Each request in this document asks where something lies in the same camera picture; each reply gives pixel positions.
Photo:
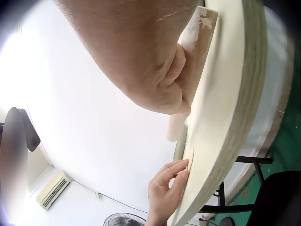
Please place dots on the cream wall air conditioner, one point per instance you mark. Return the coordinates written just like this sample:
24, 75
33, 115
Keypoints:
53, 191

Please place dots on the person's right fingers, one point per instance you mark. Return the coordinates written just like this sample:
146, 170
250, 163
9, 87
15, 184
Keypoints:
181, 63

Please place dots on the black metal table frame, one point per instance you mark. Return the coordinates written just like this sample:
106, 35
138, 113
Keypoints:
256, 160

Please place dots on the white round table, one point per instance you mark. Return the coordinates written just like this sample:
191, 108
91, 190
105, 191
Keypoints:
275, 82

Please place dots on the dark round disc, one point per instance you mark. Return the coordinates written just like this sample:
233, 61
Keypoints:
224, 221

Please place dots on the person's right hand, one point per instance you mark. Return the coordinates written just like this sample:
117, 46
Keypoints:
122, 47

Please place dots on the thick cream round board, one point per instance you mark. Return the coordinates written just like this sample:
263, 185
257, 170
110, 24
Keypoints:
225, 98

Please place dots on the black standing fan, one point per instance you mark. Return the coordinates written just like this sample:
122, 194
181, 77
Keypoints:
124, 220

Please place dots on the person's legs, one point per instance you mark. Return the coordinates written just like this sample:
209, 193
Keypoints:
279, 200

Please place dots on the round dough wrapper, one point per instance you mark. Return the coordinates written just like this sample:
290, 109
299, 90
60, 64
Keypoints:
191, 158

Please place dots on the person's left hand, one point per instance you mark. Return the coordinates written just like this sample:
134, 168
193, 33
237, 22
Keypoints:
164, 195

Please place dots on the person's left fingers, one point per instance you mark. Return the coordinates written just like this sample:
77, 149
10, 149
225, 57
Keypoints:
177, 166

